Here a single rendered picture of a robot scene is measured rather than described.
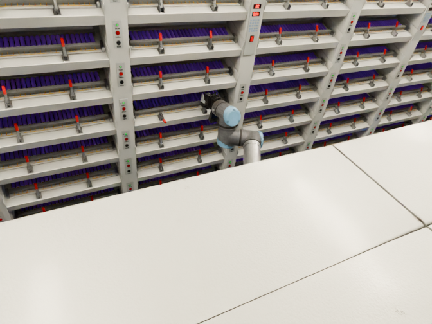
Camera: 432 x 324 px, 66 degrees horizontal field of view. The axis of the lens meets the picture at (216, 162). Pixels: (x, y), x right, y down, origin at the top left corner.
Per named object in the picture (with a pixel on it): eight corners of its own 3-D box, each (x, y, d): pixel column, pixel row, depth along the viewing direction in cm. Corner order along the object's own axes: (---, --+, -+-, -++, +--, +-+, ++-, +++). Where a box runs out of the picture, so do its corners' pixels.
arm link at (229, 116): (224, 128, 164) (227, 109, 159) (213, 120, 174) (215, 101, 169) (240, 127, 168) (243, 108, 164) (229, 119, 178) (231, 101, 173)
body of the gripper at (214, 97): (215, 91, 185) (225, 97, 176) (215, 105, 190) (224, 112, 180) (202, 92, 182) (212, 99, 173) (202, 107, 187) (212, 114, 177)
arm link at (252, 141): (271, 235, 124) (264, 125, 173) (238, 232, 124) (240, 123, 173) (265, 251, 132) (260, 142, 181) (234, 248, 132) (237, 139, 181)
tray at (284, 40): (335, 47, 209) (347, 28, 198) (254, 54, 185) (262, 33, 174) (318, 27, 218) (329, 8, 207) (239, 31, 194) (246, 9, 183)
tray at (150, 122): (230, 115, 206) (234, 105, 198) (134, 131, 182) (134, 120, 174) (218, 92, 214) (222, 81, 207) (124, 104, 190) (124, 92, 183)
